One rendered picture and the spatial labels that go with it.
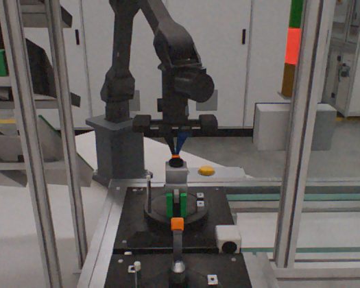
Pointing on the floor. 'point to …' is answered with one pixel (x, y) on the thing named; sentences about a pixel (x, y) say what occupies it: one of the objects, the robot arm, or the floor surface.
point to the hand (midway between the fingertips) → (175, 145)
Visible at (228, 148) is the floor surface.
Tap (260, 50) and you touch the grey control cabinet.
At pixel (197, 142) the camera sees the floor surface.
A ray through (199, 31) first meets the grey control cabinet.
